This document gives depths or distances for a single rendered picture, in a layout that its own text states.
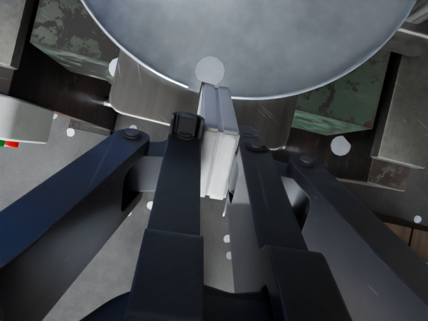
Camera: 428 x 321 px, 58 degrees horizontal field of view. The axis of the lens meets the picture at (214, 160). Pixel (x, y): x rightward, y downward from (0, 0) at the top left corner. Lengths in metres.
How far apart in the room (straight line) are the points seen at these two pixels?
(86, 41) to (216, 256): 0.79
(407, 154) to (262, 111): 0.24
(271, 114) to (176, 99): 0.07
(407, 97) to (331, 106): 0.09
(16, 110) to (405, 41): 0.43
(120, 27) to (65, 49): 0.16
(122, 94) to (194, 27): 0.07
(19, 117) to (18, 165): 0.67
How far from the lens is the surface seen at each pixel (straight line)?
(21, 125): 0.52
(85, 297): 1.17
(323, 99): 0.46
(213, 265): 1.12
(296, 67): 0.31
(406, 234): 0.85
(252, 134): 0.17
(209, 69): 0.30
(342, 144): 0.46
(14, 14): 0.49
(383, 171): 0.51
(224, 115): 0.16
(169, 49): 0.30
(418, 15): 0.43
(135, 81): 0.30
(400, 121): 0.50
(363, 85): 0.48
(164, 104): 0.30
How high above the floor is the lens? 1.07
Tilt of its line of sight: 86 degrees down
